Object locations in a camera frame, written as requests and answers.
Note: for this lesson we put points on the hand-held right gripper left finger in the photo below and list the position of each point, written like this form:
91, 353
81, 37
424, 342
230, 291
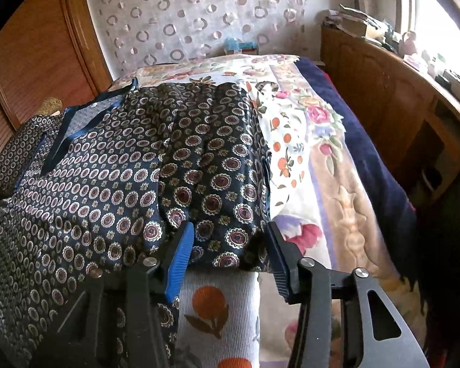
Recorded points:
180, 260

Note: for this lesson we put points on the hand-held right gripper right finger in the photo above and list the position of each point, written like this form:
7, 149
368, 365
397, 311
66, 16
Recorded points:
278, 260

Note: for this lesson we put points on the navy medallion print shirt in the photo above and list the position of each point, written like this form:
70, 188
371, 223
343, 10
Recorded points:
99, 199

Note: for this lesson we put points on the floral blanket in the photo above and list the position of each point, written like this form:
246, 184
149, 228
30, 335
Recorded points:
352, 207

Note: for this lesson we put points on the navy blue blanket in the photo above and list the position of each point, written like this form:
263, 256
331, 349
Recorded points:
368, 142

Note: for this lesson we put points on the gold patterned cushion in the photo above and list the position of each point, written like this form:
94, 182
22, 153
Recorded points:
51, 104

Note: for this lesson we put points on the wooden cabinet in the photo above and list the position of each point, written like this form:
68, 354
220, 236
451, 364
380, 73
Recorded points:
379, 80

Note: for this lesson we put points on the small blue box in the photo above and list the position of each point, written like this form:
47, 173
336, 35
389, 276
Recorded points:
239, 46

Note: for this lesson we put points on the circle pattern curtain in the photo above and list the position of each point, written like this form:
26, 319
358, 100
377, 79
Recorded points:
199, 11

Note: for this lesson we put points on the pile of clutter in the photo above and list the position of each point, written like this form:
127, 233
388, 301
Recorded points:
352, 19

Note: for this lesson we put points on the wooden headboard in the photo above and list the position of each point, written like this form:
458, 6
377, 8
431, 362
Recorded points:
34, 53

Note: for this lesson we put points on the window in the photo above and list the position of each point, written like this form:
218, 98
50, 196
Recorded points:
433, 19

